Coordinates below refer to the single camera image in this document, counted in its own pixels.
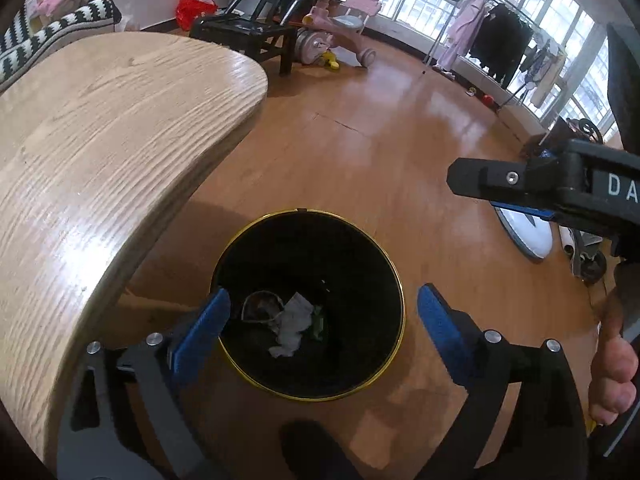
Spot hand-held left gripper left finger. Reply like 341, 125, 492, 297
57, 287, 231, 480

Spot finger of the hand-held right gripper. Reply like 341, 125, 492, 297
446, 156, 567, 202
490, 201, 618, 237

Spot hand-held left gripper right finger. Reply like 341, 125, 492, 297
417, 284, 588, 480

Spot black gold-rimmed waste bin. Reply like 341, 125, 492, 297
210, 207, 406, 403

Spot person's right hand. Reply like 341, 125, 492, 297
589, 287, 640, 427

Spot white oval floor object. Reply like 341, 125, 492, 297
495, 205, 554, 264

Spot round foil lid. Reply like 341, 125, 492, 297
241, 290, 285, 324

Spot crumpled white tissue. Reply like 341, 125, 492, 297
269, 292, 316, 359

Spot pale hanging clothes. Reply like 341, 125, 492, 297
520, 40, 569, 109

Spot small green wrapper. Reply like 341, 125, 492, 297
310, 305, 329, 344

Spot black hanging coat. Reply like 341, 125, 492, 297
467, 4, 534, 89

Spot metal clothes rack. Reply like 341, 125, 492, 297
424, 0, 572, 111

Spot pink hanging garment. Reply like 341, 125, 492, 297
439, 0, 487, 69

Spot pink ride-on toy car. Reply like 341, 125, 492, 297
292, 0, 378, 68

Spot black wooden chair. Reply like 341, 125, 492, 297
189, 0, 333, 77

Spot red plastic bag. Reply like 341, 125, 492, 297
176, 0, 219, 32

